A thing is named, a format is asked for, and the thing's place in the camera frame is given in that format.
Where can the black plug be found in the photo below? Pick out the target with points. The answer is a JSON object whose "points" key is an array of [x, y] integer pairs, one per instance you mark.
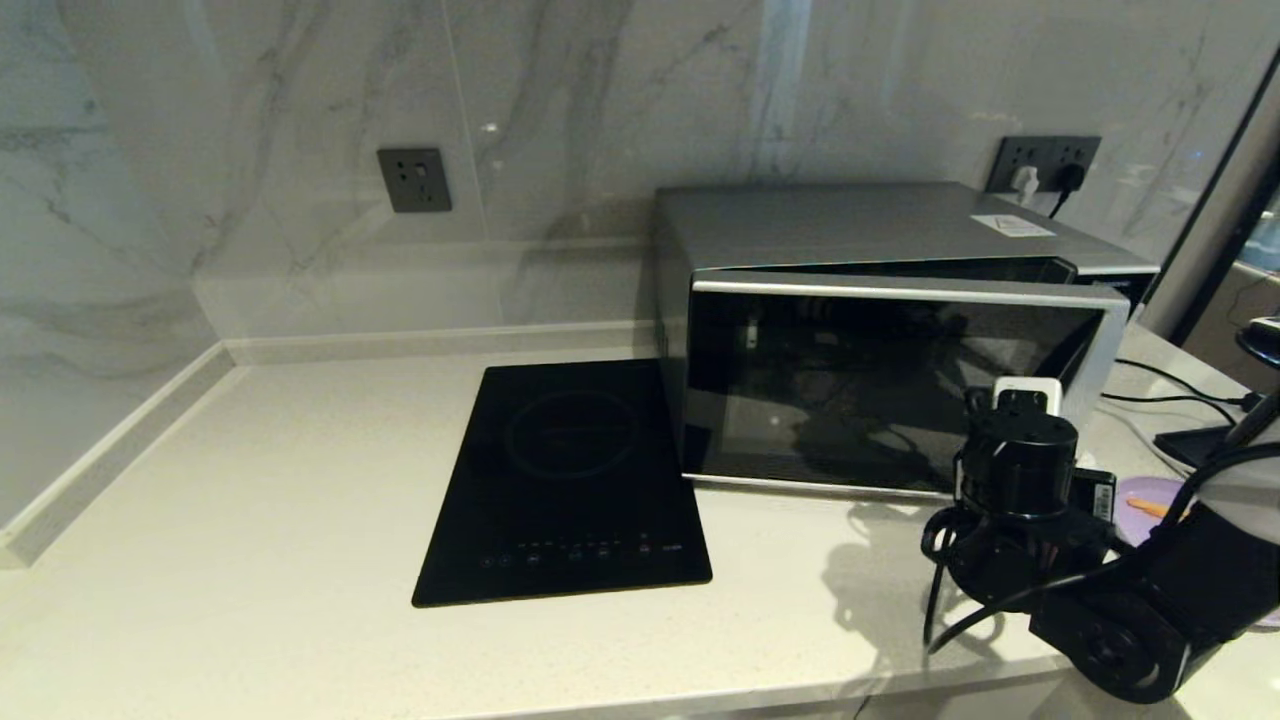
{"points": [[1070, 178]]}

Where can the black induction cooktop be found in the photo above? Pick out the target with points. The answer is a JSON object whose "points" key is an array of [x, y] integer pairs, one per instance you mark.
{"points": [[565, 480]]}

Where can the long french fry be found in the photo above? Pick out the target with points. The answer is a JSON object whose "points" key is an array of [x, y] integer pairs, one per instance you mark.
{"points": [[1148, 507]]}

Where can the dark round background object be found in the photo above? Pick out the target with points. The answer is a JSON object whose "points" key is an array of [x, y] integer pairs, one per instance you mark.
{"points": [[1262, 340]]}

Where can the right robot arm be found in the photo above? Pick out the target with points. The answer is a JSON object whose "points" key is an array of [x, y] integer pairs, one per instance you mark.
{"points": [[1150, 620]]}

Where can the white paper sheet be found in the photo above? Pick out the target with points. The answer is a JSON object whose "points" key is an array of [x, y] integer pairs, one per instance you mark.
{"points": [[1012, 225]]}

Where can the grey double wall socket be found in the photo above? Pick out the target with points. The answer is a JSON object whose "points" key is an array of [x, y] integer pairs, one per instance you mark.
{"points": [[1020, 150]]}

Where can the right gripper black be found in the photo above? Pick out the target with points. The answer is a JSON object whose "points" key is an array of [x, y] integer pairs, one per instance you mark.
{"points": [[1020, 460]]}

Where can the black stand with base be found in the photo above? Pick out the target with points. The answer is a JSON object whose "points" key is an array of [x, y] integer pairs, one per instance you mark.
{"points": [[1195, 445]]}

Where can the grey single wall socket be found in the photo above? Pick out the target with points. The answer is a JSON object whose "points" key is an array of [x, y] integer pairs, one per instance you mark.
{"points": [[414, 180]]}

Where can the black glass microwave door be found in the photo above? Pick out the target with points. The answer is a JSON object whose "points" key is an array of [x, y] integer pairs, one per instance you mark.
{"points": [[850, 380]]}

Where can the dark door frame post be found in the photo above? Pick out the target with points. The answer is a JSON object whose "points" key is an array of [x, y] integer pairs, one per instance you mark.
{"points": [[1215, 200]]}

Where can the silver microwave oven body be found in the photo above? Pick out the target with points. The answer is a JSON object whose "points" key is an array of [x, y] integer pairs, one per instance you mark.
{"points": [[830, 220]]}

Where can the white plug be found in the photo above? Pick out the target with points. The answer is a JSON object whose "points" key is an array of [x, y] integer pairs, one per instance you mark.
{"points": [[1026, 180]]}

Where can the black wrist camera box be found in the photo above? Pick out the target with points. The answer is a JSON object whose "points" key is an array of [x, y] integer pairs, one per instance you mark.
{"points": [[1093, 495]]}

